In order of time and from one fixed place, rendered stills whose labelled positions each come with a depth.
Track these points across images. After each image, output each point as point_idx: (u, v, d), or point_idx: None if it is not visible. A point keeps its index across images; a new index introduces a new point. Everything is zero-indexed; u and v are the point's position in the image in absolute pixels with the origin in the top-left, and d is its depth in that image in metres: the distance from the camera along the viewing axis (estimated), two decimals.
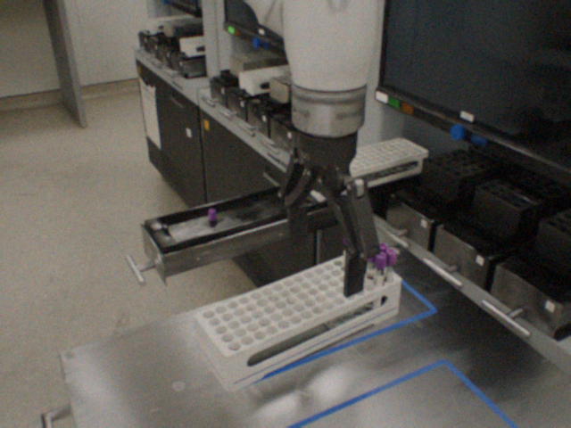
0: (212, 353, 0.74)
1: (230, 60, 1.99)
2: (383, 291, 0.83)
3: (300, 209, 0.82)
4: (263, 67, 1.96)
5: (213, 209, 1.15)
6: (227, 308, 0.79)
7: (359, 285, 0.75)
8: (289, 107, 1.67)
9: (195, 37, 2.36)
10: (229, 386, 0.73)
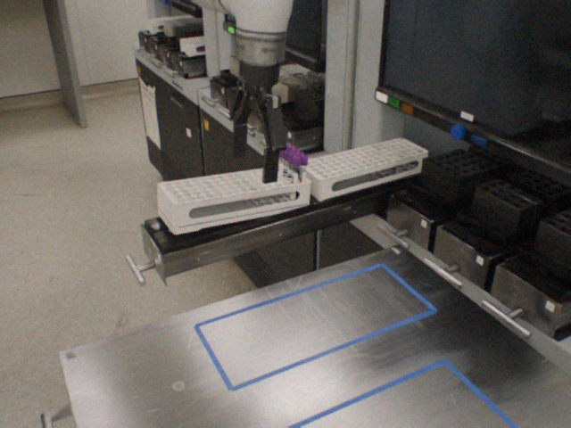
0: (166, 207, 1.06)
1: (230, 60, 1.99)
2: (295, 186, 1.15)
3: (242, 127, 1.16)
4: None
5: None
6: (181, 183, 1.11)
7: (273, 176, 1.08)
8: (289, 107, 1.67)
9: (195, 37, 2.36)
10: (175, 229, 1.05)
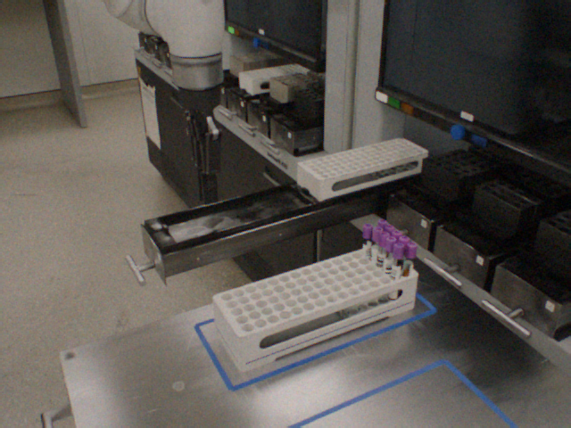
0: (227, 333, 0.78)
1: (230, 60, 1.99)
2: (398, 283, 0.84)
3: (206, 173, 1.10)
4: (263, 67, 1.96)
5: None
6: (244, 292, 0.82)
7: (202, 193, 1.14)
8: (289, 107, 1.67)
9: None
10: (242, 366, 0.76)
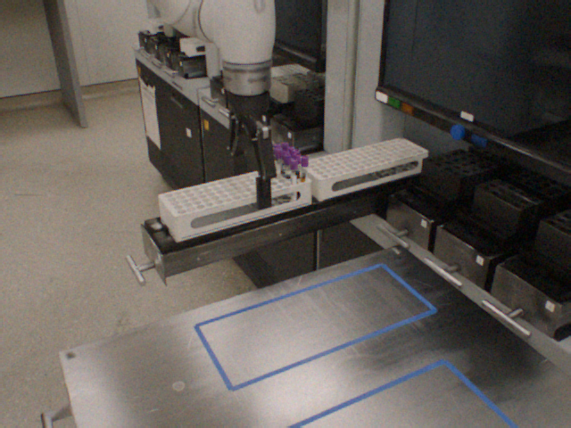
0: (168, 218, 1.07)
1: None
2: (295, 186, 1.14)
3: (241, 159, 1.17)
4: None
5: None
6: (182, 193, 1.11)
7: (268, 202, 1.11)
8: (289, 107, 1.67)
9: None
10: (178, 240, 1.06)
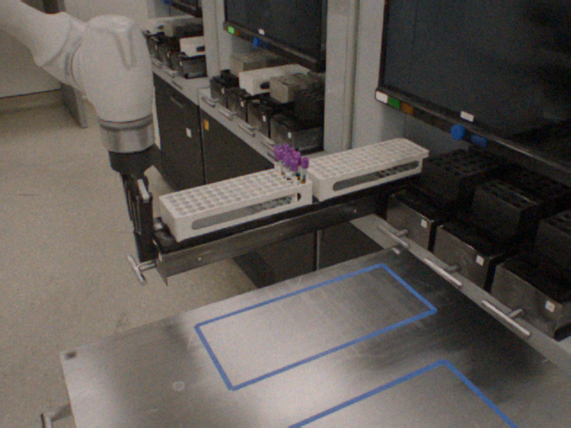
0: (169, 220, 1.08)
1: (230, 60, 1.99)
2: (296, 188, 1.15)
3: None
4: (263, 67, 1.96)
5: None
6: (183, 194, 1.12)
7: (141, 252, 1.09)
8: (289, 107, 1.67)
9: (195, 37, 2.36)
10: (179, 242, 1.06)
